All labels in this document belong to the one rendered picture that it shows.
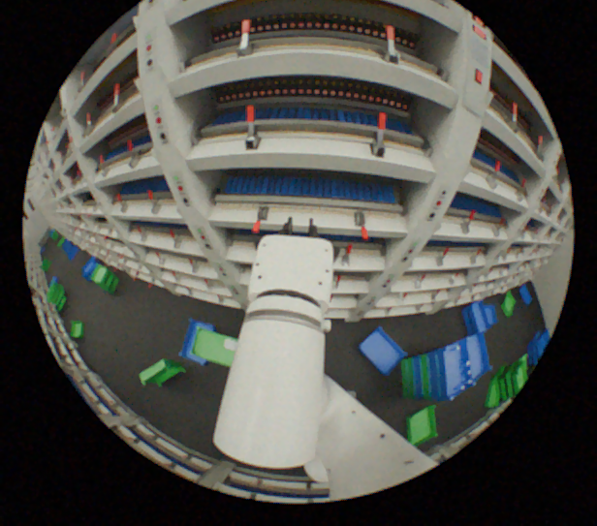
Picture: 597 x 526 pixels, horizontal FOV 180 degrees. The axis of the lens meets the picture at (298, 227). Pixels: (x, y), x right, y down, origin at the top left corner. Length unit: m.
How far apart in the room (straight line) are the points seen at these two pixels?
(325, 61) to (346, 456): 0.51
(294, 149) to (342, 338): 1.16
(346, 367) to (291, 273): 1.11
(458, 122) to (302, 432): 0.52
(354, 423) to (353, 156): 0.42
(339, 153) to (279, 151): 0.12
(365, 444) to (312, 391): 0.10
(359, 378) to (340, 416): 1.06
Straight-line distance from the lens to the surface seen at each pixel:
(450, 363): 1.15
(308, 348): 0.15
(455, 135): 0.46
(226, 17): 0.66
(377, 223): 0.52
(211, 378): 1.36
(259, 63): 0.36
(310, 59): 0.35
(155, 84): 0.49
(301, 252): 0.22
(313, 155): 0.36
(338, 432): 0.24
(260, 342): 0.15
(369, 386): 1.32
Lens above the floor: 1.23
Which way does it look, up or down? 45 degrees down
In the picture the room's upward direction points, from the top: straight up
